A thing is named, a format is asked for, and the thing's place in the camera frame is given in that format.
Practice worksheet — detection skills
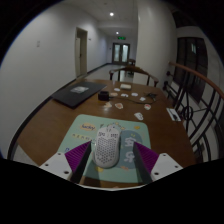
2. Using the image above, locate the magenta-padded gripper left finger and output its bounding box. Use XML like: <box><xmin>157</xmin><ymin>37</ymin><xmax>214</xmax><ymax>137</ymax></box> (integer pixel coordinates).
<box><xmin>39</xmin><ymin>140</ymin><xmax>93</xmax><ymax>185</ymax></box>

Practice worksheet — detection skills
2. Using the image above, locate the black flat box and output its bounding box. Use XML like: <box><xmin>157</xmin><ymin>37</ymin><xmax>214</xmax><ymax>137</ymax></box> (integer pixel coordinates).
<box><xmin>51</xmin><ymin>81</ymin><xmax>108</xmax><ymax>109</ymax></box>

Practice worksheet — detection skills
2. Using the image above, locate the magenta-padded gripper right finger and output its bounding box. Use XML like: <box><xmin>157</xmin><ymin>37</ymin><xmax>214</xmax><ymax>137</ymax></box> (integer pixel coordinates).
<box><xmin>132</xmin><ymin>141</ymin><xmax>184</xmax><ymax>185</ymax></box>

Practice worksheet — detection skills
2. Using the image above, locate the wooden armchair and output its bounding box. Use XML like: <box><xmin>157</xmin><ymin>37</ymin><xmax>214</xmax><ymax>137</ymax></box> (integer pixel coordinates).
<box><xmin>108</xmin><ymin>65</ymin><xmax>160</xmax><ymax>88</ymax></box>

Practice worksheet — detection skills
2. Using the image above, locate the mint green printed mouse pad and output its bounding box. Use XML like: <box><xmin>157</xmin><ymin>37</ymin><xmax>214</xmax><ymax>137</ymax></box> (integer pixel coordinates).
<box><xmin>57</xmin><ymin>114</ymin><xmax>152</xmax><ymax>185</ymax></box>

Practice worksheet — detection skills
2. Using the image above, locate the wooden side door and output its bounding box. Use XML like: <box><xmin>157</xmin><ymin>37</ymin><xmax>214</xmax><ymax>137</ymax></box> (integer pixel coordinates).
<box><xmin>74</xmin><ymin>27</ymin><xmax>89</xmax><ymax>79</ymax></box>

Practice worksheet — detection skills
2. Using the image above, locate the dark window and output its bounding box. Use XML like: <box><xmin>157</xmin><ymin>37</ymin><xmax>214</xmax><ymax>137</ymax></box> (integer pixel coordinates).
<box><xmin>174</xmin><ymin>36</ymin><xmax>209</xmax><ymax>103</ymax></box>

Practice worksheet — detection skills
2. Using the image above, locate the small black block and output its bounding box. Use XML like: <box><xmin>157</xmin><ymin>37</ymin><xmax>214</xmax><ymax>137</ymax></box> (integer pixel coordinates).
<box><xmin>97</xmin><ymin>90</ymin><xmax>110</xmax><ymax>102</ymax></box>

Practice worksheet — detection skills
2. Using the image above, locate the white flat card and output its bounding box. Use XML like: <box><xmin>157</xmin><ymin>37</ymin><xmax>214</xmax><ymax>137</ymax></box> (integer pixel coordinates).
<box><xmin>166</xmin><ymin>107</ymin><xmax>182</xmax><ymax>122</ymax></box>

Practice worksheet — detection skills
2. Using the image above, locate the black railing with wooden handrail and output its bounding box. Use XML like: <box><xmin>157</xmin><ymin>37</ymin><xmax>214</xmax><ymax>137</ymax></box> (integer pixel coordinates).
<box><xmin>163</xmin><ymin>60</ymin><xmax>224</xmax><ymax>161</ymax></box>

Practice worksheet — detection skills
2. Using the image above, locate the black cable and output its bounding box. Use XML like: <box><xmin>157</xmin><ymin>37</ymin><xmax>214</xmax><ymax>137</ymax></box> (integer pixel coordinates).
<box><xmin>124</xmin><ymin>93</ymin><xmax>159</xmax><ymax>105</ymax></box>

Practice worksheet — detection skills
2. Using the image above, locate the white honeycomb computer mouse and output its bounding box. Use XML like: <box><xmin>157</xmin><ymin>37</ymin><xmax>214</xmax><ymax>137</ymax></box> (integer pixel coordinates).
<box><xmin>91</xmin><ymin>124</ymin><xmax>122</xmax><ymax>169</ymax></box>

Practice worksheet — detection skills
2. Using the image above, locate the glass double door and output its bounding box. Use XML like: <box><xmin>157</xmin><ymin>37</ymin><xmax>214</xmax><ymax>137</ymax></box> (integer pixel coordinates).
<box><xmin>111</xmin><ymin>42</ymin><xmax>131</xmax><ymax>65</ymax></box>

